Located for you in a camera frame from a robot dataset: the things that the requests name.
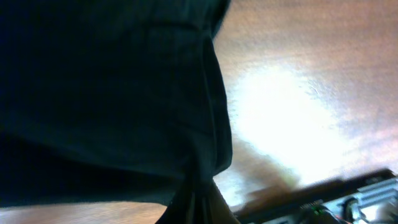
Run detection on black shorts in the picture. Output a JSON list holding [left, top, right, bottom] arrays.
[[1, 0, 237, 223]]

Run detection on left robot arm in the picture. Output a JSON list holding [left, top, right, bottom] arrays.
[[236, 169, 397, 224]]

